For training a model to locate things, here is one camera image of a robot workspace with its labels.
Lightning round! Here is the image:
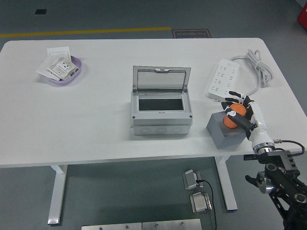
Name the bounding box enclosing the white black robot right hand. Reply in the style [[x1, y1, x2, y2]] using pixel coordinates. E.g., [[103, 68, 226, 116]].
[[220, 90, 274, 150]]

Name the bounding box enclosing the orange cylinder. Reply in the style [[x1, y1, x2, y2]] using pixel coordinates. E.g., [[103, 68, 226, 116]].
[[223, 103, 248, 129]]

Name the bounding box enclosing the grey box with clear lid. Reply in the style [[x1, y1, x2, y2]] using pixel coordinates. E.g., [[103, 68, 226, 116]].
[[130, 65, 194, 136]]

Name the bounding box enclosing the grey cube with round hole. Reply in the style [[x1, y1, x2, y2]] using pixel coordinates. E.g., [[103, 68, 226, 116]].
[[206, 111, 250, 150]]

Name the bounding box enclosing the silver floor socket box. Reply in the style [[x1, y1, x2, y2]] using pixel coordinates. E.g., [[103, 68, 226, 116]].
[[182, 169, 204, 191], [189, 191, 213, 214]]

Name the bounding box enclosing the white table leg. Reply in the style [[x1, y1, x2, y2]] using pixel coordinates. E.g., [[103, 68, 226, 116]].
[[214, 155, 238, 211], [47, 164, 68, 226]]

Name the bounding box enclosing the white power strip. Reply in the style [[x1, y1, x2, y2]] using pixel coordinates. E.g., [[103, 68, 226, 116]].
[[207, 58, 241, 103]]

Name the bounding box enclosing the dark floor sign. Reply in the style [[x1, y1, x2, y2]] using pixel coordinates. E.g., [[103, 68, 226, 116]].
[[171, 29, 212, 39]]

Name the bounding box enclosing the red object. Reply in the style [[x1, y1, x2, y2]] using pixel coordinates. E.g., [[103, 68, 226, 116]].
[[296, 6, 307, 26]]

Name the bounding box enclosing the grey metal plate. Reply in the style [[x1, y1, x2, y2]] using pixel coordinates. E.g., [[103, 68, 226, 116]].
[[142, 218, 202, 230], [81, 222, 142, 230]]

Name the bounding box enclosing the purple plastic tray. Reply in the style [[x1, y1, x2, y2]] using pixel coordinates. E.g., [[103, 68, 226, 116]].
[[39, 55, 83, 85]]

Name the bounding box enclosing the yellow floor tape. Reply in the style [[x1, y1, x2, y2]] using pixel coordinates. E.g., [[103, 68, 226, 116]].
[[0, 26, 172, 38]]

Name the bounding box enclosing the printed socket panel packet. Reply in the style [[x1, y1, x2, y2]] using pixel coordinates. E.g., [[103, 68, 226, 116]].
[[47, 57, 79, 81]]

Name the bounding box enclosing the grey power strip cable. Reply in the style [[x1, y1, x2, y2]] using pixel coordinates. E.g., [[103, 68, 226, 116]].
[[230, 49, 274, 96]]

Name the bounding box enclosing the black floor cable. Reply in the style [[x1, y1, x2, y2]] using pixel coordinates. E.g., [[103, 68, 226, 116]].
[[195, 179, 217, 230]]

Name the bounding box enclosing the white square switch plate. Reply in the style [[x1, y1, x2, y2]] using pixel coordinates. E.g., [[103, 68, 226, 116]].
[[47, 47, 72, 60]]

